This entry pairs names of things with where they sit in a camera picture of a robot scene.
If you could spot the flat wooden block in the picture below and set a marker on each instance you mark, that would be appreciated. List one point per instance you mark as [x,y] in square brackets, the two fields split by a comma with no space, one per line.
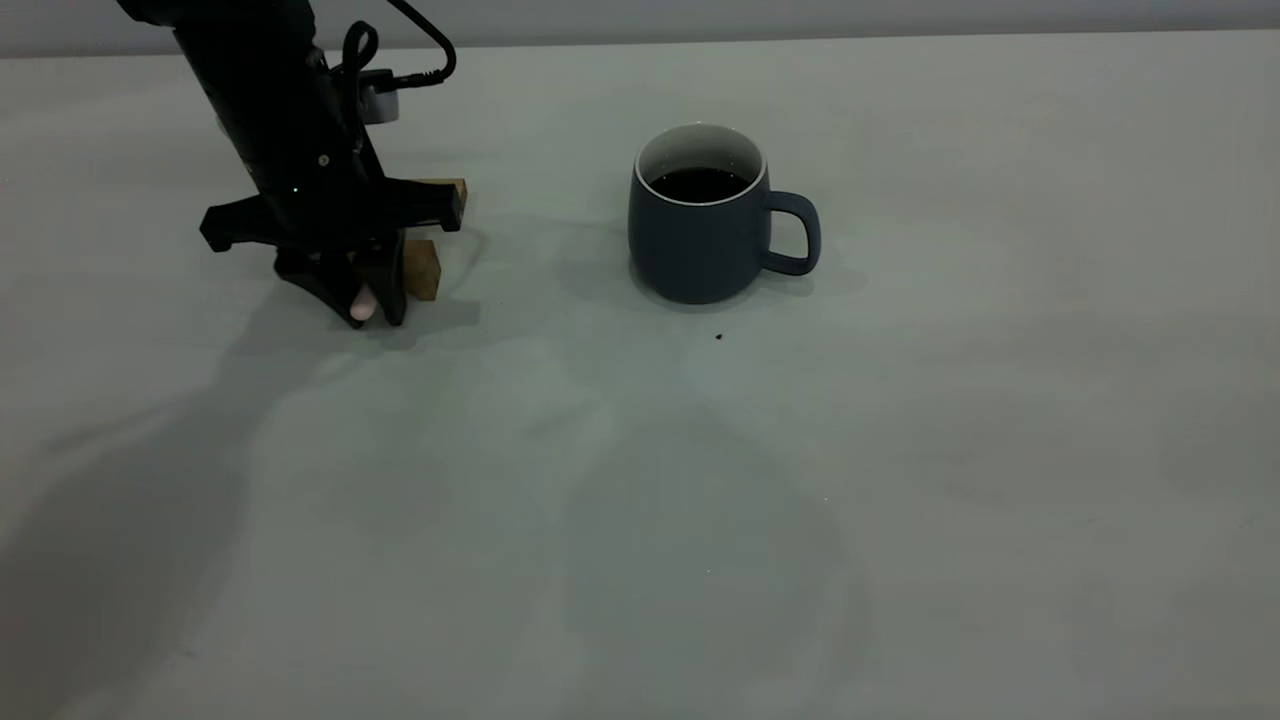
[452,183]

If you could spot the arched wooden block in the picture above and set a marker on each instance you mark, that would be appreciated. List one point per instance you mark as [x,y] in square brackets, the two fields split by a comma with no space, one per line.
[422,272]

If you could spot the black coffee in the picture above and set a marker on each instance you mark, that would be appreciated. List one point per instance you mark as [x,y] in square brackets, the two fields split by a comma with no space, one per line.
[700,185]

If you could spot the dark grey ceramic mug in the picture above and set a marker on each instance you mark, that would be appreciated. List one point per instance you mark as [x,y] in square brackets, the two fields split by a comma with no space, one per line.
[690,250]

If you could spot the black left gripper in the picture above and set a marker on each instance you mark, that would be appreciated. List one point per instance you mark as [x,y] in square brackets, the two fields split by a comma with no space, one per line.
[290,150]

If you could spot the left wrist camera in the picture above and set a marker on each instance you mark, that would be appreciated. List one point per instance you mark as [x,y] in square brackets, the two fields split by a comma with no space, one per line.
[380,103]

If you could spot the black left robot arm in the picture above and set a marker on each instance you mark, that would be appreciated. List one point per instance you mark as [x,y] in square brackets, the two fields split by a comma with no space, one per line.
[220,12]

